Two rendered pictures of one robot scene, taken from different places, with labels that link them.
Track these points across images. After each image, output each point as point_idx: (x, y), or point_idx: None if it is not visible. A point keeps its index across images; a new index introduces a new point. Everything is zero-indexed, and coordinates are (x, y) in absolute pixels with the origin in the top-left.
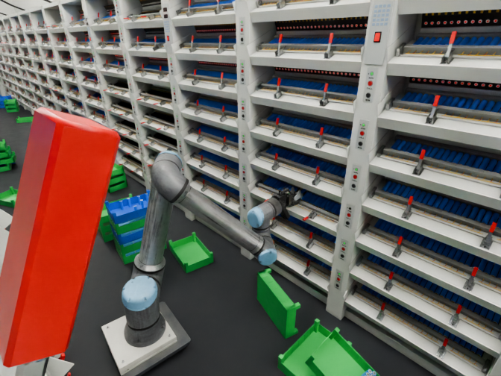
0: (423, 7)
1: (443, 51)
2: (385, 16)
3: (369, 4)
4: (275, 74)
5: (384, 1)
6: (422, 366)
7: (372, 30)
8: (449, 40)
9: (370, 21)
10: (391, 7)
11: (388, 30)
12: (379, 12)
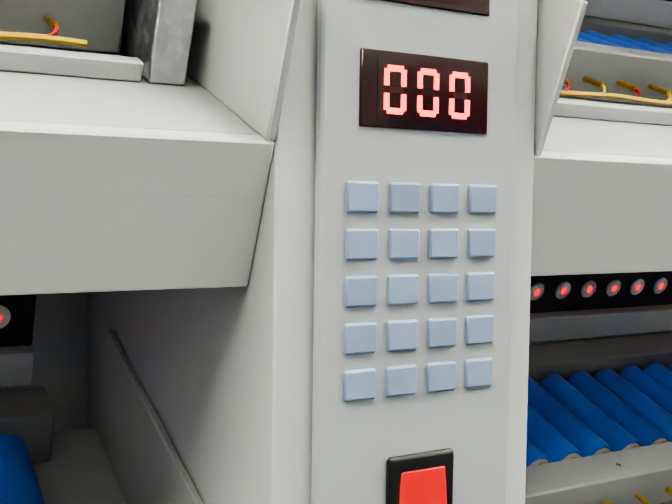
0: (669, 234)
1: (670, 487)
2: (467, 304)
3: (256, 161)
4: None
5: (433, 159)
6: None
7: (354, 446)
8: (586, 404)
9: (301, 350)
10: (500, 215)
11: (506, 427)
12: (400, 259)
